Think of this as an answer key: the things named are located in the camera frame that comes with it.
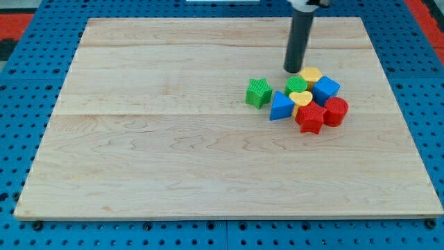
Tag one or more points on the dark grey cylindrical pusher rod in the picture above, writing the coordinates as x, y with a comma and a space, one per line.
298, 38

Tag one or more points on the green circle block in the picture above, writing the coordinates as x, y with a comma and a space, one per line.
295, 84

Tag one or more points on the blue cube block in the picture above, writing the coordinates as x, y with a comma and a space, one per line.
324, 89

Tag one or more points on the red star block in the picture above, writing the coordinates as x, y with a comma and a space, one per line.
310, 118

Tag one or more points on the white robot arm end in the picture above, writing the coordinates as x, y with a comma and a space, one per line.
309, 6

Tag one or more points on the yellow hexagon block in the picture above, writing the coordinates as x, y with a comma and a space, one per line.
312, 75

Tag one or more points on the yellow heart block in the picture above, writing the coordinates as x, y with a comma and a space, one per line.
300, 99

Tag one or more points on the red circle block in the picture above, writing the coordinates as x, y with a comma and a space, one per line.
336, 110

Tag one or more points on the green star block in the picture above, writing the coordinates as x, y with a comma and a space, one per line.
258, 92

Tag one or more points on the blue triangle block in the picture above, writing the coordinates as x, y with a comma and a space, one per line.
282, 106

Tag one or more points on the wooden board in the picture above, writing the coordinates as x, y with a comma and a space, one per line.
151, 124

